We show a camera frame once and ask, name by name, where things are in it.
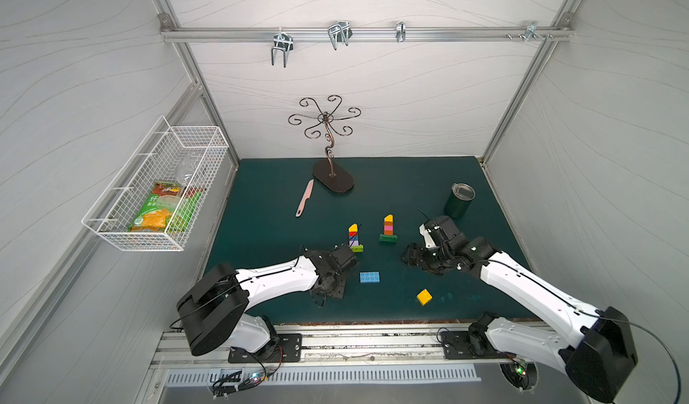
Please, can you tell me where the dark green metal tumbler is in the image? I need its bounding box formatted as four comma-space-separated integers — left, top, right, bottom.
443, 183, 475, 219

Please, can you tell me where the metal hook right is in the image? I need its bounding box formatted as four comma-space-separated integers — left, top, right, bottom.
505, 22, 554, 43

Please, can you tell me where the metal double hook middle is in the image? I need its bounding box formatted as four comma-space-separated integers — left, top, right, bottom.
327, 21, 353, 50

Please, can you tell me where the metal double hook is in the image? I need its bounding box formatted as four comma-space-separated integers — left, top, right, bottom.
327, 21, 353, 50
271, 32, 294, 68

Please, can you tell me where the metal single hook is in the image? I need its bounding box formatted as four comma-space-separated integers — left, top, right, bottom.
396, 21, 407, 43

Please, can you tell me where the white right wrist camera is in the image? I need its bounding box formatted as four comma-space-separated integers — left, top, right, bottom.
419, 224, 437, 251

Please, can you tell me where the light blue lego plate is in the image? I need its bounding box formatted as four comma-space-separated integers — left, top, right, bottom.
360, 271, 380, 284

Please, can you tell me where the brown metal cup tree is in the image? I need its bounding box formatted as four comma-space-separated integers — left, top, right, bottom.
288, 94, 362, 194

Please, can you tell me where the green table mat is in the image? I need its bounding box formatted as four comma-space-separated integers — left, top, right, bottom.
208, 157, 530, 323

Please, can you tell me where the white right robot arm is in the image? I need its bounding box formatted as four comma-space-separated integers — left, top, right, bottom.
401, 215, 638, 403

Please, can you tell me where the white wire basket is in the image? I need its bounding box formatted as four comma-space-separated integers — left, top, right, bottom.
82, 116, 228, 252

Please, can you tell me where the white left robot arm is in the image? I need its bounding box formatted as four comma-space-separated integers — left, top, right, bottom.
176, 245, 358, 357

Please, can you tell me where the aluminium top rail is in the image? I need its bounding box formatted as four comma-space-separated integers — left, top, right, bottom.
161, 24, 574, 43

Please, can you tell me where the metal double hook left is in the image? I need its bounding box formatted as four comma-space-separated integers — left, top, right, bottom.
271, 32, 294, 68

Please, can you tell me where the pink plastic knife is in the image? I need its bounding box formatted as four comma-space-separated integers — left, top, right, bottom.
295, 179, 314, 217

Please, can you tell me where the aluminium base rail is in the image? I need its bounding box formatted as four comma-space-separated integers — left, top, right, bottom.
150, 320, 568, 369

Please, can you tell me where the dark green lego plate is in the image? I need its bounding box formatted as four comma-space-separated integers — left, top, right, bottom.
379, 233, 398, 243

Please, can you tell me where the green snack bag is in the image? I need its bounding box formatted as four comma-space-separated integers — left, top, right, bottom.
129, 181, 205, 233

